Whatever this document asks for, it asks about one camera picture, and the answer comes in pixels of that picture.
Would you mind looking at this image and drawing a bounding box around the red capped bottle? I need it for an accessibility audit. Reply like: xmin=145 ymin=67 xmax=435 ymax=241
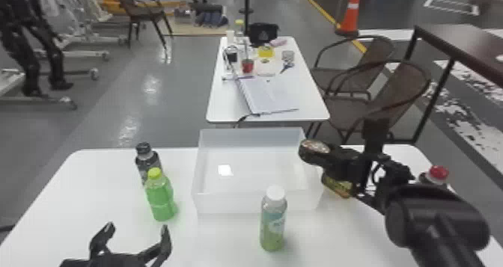
xmin=418 ymin=165 xmax=451 ymax=189

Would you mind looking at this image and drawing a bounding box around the open white notebook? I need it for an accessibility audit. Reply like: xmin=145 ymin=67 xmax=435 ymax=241
xmin=234 ymin=75 xmax=300 ymax=117

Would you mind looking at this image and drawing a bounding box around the yellow container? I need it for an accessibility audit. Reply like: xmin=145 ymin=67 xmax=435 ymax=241
xmin=257 ymin=44 xmax=275 ymax=59

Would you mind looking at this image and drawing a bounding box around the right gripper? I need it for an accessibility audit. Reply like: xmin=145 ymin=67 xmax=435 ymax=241
xmin=310 ymin=148 xmax=380 ymax=200

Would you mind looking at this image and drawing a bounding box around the brown bottle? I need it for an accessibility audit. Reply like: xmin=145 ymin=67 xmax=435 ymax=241
xmin=297 ymin=138 xmax=356 ymax=200

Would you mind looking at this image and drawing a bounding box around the brown chair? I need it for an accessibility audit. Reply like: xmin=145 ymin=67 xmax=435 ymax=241
xmin=113 ymin=0 xmax=174 ymax=50
xmin=309 ymin=34 xmax=397 ymax=102
xmin=305 ymin=59 xmax=433 ymax=146

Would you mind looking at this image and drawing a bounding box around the clear box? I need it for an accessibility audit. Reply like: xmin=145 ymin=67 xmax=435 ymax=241
xmin=190 ymin=126 xmax=326 ymax=215

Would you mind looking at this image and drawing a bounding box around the dark side table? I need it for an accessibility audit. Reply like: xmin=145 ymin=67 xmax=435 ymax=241
xmin=403 ymin=23 xmax=503 ymax=146

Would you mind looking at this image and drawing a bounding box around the white side table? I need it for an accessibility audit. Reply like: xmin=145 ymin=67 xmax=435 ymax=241
xmin=205 ymin=35 xmax=332 ymax=129

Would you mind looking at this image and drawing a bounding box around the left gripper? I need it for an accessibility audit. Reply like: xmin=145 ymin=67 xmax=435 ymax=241
xmin=58 ymin=221 xmax=174 ymax=267

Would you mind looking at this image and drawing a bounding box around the orange cone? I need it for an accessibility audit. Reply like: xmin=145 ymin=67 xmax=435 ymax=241
xmin=335 ymin=0 xmax=363 ymax=39

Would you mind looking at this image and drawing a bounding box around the pale green bottle white cap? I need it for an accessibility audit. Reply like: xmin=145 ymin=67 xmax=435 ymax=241
xmin=258 ymin=184 xmax=289 ymax=253

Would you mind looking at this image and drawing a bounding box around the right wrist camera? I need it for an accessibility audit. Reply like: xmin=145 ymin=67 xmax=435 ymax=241
xmin=362 ymin=117 xmax=391 ymax=156

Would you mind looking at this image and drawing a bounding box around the black bag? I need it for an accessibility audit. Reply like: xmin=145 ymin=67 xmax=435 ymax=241
xmin=248 ymin=22 xmax=280 ymax=48

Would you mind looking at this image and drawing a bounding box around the dark bottle with grey cap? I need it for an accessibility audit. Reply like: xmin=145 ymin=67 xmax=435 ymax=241
xmin=134 ymin=141 xmax=163 ymax=184

